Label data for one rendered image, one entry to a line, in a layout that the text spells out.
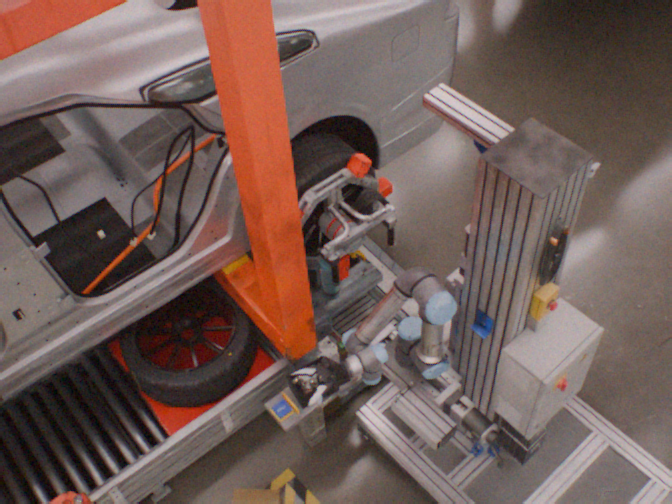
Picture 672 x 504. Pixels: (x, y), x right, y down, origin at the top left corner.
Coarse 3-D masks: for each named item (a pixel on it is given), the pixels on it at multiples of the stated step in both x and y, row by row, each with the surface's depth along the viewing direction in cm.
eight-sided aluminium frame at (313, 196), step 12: (324, 180) 368; (336, 180) 371; (348, 180) 370; (360, 180) 376; (372, 180) 383; (312, 192) 364; (324, 192) 364; (300, 204) 366; (312, 204) 363; (372, 204) 397; (336, 252) 406; (312, 264) 395
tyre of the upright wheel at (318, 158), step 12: (300, 144) 375; (312, 144) 376; (324, 144) 377; (336, 144) 381; (300, 156) 370; (312, 156) 370; (324, 156) 371; (336, 156) 372; (348, 156) 376; (300, 168) 367; (312, 168) 365; (324, 168) 367; (336, 168) 373; (372, 168) 394; (300, 180) 364; (312, 180) 367; (300, 192) 366
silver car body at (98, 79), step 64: (192, 0) 466; (320, 0) 339; (384, 0) 353; (448, 0) 372; (0, 64) 286; (64, 64) 292; (128, 64) 301; (192, 64) 311; (320, 64) 343; (384, 64) 370; (448, 64) 404; (0, 128) 284; (64, 128) 448; (128, 128) 411; (192, 128) 341; (384, 128) 401; (0, 192) 289; (64, 192) 402; (128, 192) 414; (192, 192) 382; (0, 256) 300; (64, 256) 390; (128, 256) 388; (192, 256) 371; (0, 320) 319; (64, 320) 343; (128, 320) 367; (0, 384) 339
